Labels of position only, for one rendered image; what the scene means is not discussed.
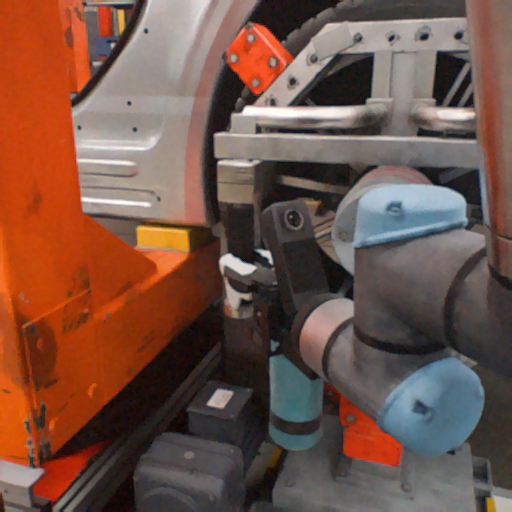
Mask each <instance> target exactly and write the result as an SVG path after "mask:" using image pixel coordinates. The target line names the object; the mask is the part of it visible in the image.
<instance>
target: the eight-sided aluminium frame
mask: <svg viewBox="0 0 512 512"><path fill-rule="evenodd" d="M457 33H460V34H462V36H464V37H462V39H460V40H456V39H455V38H454V35H455V34H457ZM424 34H427V35H429V37H428V39H427V41H425V42H422V41H421V37H422V35H424ZM392 35H395V39H394V41H392V42H389V39H390V38H391V36H392ZM362 37H363V40H361V42H359V39H360V38H362ZM418 48H437V54H455V53H467V52H469V40H468V28H467V18H443V20H413V21H382V22H353V23H350V22H347V21H345V22H343V24H328V25H326V26H324V28H323V29H322V30H321V31H320V32H319V34H318V35H317V36H316V37H314V38H311V42H310V43H309V45H308V46H307V47H306V48H305V49H304V50H303V51H302V52H300V54H299V56H298V57H297V58H296V59H295V60H294V61H293V62H292V63H291V64H290V65H288V68H287V69H286V70H285V71H284V72H283V73H282V74H281V75H280V76H279V77H278V79H277V81H275V82H274V83H273V84H272V85H271V86H270V87H269V88H268V89H267V91H266V92H265V94H263V95H262V96H261V97H260V98H259V99H258V100H257V101H256V103H255V104H254V105H253V106H256V107H295V106H296V105H297V104H298V103H299V101H300V100H301V99H303V98H304V97H305V96H306V95H307V94H308V93H309V92H310V90H311V89H312V88H313V87H314V86H316V85H317V84H318V83H319V82H320V81H321V80H322V78H323V76H324V75H325V74H326V73H328V72H329V71H330V70H331V69H332V67H333V66H334V65H335V64H336V63H337V62H338V61H340V60H341V59H342V58H343V56H344V55H375V50H393V53H410V52H418ZM254 207H255V214H254V218H255V226H254V229H255V237H254V240H255V248H254V251H255V250H261V251H262V249H261V248H260V200H259V201H258V202H256V203H254ZM452 356H453V357H454V358H457V360H459V361H462V362H463V363H464V364H465V366H466V367H467V368H471V367H473V366H475V365H476V364H478V363H476V362H474V361H472V360H470V358H468V357H466V356H464V355H462V354H461V353H457V352H456V351H454V350H453V353H452Z"/></svg>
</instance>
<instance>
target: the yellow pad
mask: <svg viewBox="0 0 512 512"><path fill-rule="evenodd" d="M137 238H138V244H137V248H141V249H151V250H161V251H171V252H180V253H191V252H192V251H194V250H195V249H198V248H199V246H201V245H202V244H204V243H205V242H207V241H208V240H211V239H212V238H214V236H213V232H212V227H209V228H207V227H197V226H185V225H173V224H161V223H149V222H148V223H146V224H142V225H140V226H138V227H137Z"/></svg>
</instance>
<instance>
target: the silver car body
mask: <svg viewBox="0 0 512 512"><path fill-rule="evenodd" d="M252 1H253V0H135V4H134V7H133V9H132V12H131V15H130V17H128V19H127V21H126V24H125V27H124V29H123V31H122V33H121V34H120V37H119V39H118V41H117V42H116V44H114V45H113V47H112V49H111V51H110V52H109V54H108V55H107V56H106V58H105V59H104V61H103V63H101V64H100V65H99V67H98V68H97V69H96V71H95V73H94V74H93V76H92V77H91V78H90V79H88V81H87V82H86V83H85V86H84V87H83V88H82V90H81V91H80V92H70V100H71V111H72V121H73V131H74V132H75V141H76V151H77V162H78V172H79V183H80V192H81V202H82V212H84V213H85V214H86V215H88V216H90V217H102V218H114V219H126V221H137V222H149V223H161V224H173V225H185V226H197V227H206V223H205V221H204V216H203V211H202V204H201V196H200V183H199V156H200V141H201V132H202V124H203V118H204V112H205V107H206V103H207V98H208V94H209V89H210V86H211V83H213V80H214V76H215V73H216V70H217V67H218V64H219V61H220V59H221V56H222V53H223V51H224V49H226V46H227V44H228V41H229V39H230V37H231V35H232V34H233V31H234V29H235V27H236V25H237V24H239V22H240V19H241V17H242V16H243V14H244V13H245V11H246V9H247V7H248V6H249V4H251V3H252Z"/></svg>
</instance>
